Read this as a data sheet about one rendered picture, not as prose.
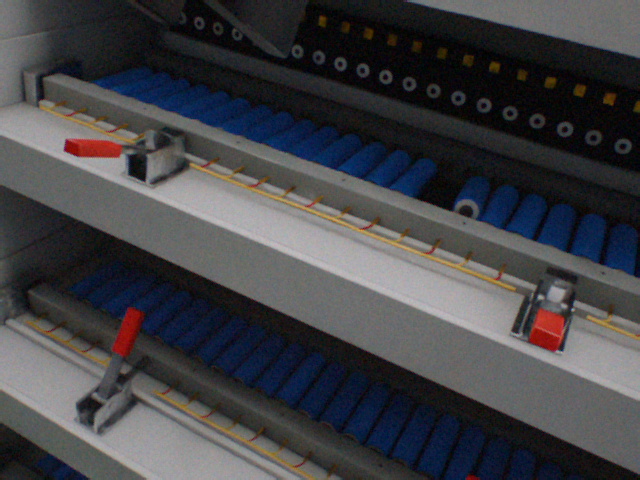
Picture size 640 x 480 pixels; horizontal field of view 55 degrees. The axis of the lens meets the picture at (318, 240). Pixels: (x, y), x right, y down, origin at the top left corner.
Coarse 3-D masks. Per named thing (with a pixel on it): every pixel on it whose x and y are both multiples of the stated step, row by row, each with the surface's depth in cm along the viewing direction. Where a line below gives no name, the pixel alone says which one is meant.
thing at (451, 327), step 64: (0, 64) 46; (64, 64) 50; (128, 64) 59; (256, 64) 54; (0, 128) 45; (64, 128) 46; (448, 128) 49; (64, 192) 44; (128, 192) 40; (192, 192) 41; (192, 256) 40; (256, 256) 38; (320, 256) 37; (384, 256) 37; (320, 320) 37; (384, 320) 35; (448, 320) 33; (512, 320) 34; (576, 320) 35; (448, 384) 35; (512, 384) 33; (576, 384) 31
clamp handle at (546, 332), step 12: (552, 288) 32; (564, 288) 31; (552, 300) 32; (540, 312) 28; (552, 312) 30; (540, 324) 26; (552, 324) 27; (540, 336) 26; (552, 336) 26; (552, 348) 26
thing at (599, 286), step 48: (48, 96) 48; (96, 96) 46; (192, 144) 44; (240, 144) 42; (288, 192) 40; (336, 192) 40; (384, 192) 39; (384, 240) 37; (432, 240) 38; (480, 240) 36; (528, 240) 37; (576, 288) 35; (624, 288) 34
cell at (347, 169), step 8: (376, 144) 47; (360, 152) 45; (368, 152) 45; (376, 152) 46; (384, 152) 47; (352, 160) 44; (360, 160) 44; (368, 160) 45; (376, 160) 45; (336, 168) 43; (344, 168) 42; (352, 168) 43; (360, 168) 43; (368, 168) 44; (360, 176) 43
